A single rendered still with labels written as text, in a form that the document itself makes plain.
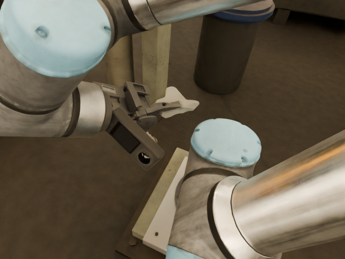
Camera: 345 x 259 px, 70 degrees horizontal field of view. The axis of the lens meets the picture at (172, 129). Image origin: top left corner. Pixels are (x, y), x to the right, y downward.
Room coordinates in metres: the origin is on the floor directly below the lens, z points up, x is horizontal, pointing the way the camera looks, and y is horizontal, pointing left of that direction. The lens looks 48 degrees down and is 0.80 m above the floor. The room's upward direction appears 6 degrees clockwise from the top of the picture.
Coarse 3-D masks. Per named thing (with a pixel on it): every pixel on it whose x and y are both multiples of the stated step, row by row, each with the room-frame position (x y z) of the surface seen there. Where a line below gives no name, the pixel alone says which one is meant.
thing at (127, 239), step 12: (168, 156) 0.56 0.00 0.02; (156, 180) 0.45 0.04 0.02; (144, 204) 0.36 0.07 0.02; (132, 228) 0.27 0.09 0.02; (120, 240) 0.23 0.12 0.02; (132, 240) 0.24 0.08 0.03; (120, 252) 0.20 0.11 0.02; (132, 252) 0.21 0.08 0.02; (144, 252) 0.21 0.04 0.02; (156, 252) 0.21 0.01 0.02
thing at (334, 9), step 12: (276, 0) 1.92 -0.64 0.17; (288, 0) 1.91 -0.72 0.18; (300, 0) 1.90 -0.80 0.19; (312, 0) 1.88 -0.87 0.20; (324, 0) 1.87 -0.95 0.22; (336, 0) 1.86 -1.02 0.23; (276, 12) 1.94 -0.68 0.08; (288, 12) 1.91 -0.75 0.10; (312, 12) 1.88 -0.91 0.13; (324, 12) 1.86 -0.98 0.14; (336, 12) 1.85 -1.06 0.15
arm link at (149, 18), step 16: (112, 0) 0.31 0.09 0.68; (128, 0) 0.31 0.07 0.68; (144, 0) 0.31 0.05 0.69; (160, 0) 0.30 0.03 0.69; (176, 0) 0.30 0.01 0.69; (192, 0) 0.30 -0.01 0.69; (208, 0) 0.30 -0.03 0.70; (224, 0) 0.30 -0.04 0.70; (240, 0) 0.30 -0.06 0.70; (256, 0) 0.31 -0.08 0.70; (112, 16) 0.29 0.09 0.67; (128, 16) 0.31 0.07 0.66; (144, 16) 0.31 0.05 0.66; (160, 16) 0.31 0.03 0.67; (176, 16) 0.31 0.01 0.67; (192, 16) 0.32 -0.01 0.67; (128, 32) 0.32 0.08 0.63
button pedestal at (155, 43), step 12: (168, 24) 0.88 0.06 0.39; (144, 36) 0.84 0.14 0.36; (156, 36) 0.82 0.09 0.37; (168, 36) 0.89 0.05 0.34; (144, 48) 0.84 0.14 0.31; (156, 48) 0.82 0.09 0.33; (168, 48) 0.90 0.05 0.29; (144, 60) 0.84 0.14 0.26; (156, 60) 0.82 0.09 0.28; (168, 60) 0.90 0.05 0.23; (144, 72) 0.84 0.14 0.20; (156, 72) 0.82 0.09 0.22; (144, 84) 0.84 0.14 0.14; (156, 84) 0.82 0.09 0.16; (156, 96) 0.82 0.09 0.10
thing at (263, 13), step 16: (272, 0) 1.12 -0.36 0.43; (208, 16) 1.06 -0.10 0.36; (224, 16) 0.98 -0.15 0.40; (240, 16) 0.97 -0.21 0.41; (256, 16) 0.98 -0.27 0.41; (208, 32) 1.05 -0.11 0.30; (224, 32) 1.00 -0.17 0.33; (240, 32) 1.00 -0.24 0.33; (256, 32) 1.05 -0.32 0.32; (208, 48) 1.03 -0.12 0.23; (224, 48) 1.00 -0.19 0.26; (240, 48) 1.01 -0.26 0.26; (208, 64) 1.02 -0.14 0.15; (224, 64) 1.00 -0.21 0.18; (240, 64) 1.02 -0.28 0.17; (208, 80) 1.01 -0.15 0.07; (224, 80) 1.00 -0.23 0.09; (240, 80) 1.06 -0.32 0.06
